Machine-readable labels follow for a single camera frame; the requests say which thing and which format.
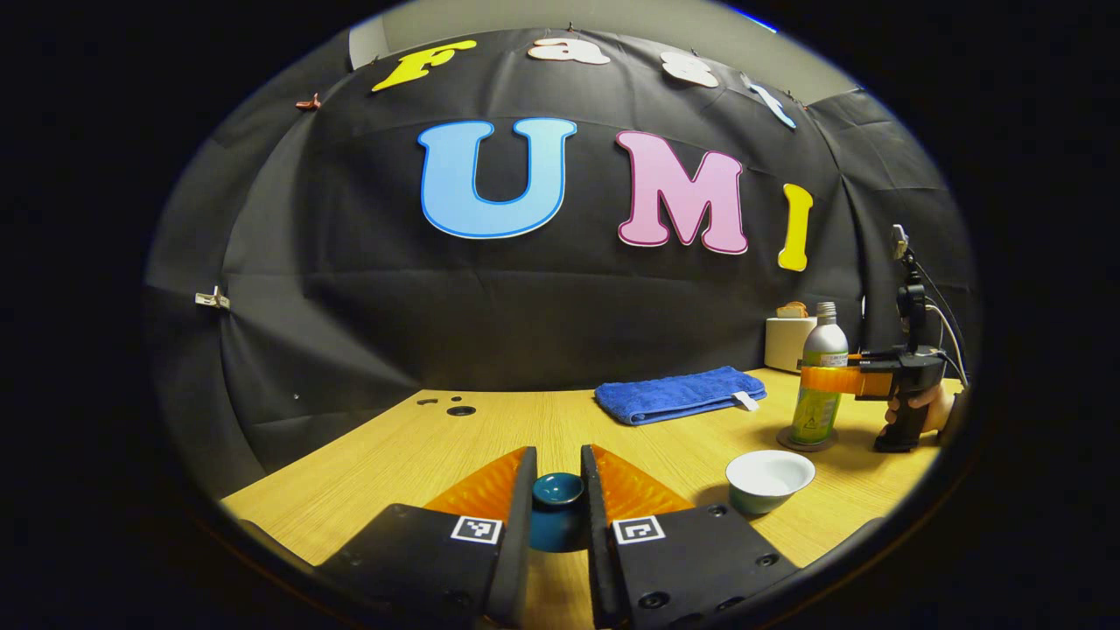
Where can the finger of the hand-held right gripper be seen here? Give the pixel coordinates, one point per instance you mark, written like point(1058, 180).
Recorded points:
point(831, 381)
point(875, 355)

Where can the metal backdrop clip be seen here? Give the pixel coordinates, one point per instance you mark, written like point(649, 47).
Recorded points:
point(212, 299)

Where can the teal teacup white inside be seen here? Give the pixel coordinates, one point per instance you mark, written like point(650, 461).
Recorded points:
point(770, 477)

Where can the blue towel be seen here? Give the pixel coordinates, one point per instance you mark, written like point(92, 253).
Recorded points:
point(674, 394)

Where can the red backdrop clip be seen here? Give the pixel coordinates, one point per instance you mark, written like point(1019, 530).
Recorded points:
point(307, 102)

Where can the black backdrop cloth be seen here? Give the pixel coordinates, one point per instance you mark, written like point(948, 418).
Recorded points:
point(437, 332)

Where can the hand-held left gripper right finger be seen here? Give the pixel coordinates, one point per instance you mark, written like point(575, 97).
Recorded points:
point(597, 525)

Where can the round brown coaster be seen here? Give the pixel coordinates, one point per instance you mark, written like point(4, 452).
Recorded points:
point(809, 446)

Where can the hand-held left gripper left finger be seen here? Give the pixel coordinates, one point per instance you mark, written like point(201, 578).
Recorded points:
point(521, 525)

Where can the white toaster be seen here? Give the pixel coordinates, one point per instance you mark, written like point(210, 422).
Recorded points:
point(783, 346)

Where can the silver green-label water bottle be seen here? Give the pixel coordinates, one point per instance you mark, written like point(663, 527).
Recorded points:
point(822, 350)

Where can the black table grommet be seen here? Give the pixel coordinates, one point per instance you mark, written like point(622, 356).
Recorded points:
point(461, 410)

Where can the bread slice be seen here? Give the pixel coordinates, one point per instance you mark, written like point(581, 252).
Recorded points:
point(792, 310)

